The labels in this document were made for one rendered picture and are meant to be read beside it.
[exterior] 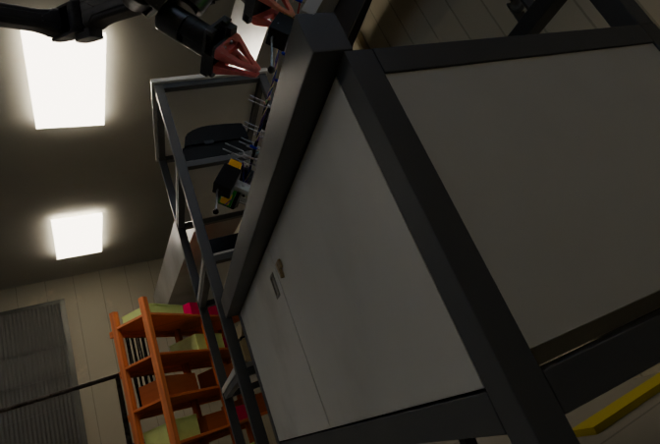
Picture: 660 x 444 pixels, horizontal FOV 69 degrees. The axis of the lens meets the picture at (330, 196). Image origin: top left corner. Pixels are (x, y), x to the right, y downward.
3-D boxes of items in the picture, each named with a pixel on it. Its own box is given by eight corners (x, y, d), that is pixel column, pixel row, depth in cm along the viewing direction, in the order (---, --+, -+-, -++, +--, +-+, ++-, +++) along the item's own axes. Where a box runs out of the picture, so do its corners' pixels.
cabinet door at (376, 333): (477, 391, 46) (329, 76, 60) (326, 429, 91) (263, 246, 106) (498, 381, 47) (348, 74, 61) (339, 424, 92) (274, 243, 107)
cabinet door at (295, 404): (329, 428, 92) (265, 246, 106) (278, 441, 138) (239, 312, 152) (338, 424, 93) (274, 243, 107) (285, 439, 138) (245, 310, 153)
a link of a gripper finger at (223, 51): (264, 81, 92) (223, 55, 92) (271, 52, 86) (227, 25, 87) (245, 99, 88) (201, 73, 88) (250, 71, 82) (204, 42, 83)
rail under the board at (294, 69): (312, 52, 56) (294, 13, 58) (226, 318, 154) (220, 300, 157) (354, 49, 58) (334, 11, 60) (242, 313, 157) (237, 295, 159)
